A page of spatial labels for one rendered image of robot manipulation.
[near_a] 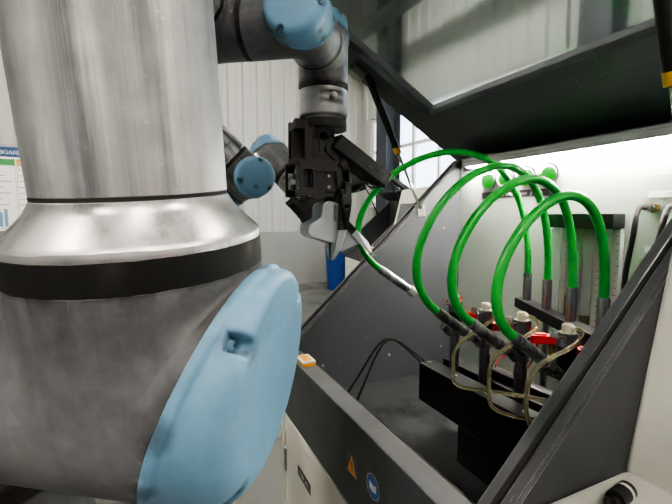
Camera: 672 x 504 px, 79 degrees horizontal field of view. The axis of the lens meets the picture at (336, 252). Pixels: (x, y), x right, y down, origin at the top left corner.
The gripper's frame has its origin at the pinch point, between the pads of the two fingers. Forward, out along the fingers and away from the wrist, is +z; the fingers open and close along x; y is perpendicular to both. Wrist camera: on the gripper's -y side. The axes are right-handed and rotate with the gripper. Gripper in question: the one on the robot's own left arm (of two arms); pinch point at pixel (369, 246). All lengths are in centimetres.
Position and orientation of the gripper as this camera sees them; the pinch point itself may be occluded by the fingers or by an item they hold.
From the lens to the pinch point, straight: 87.0
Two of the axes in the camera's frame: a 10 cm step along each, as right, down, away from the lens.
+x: -1.8, -1.4, -9.7
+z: 6.5, 7.3, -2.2
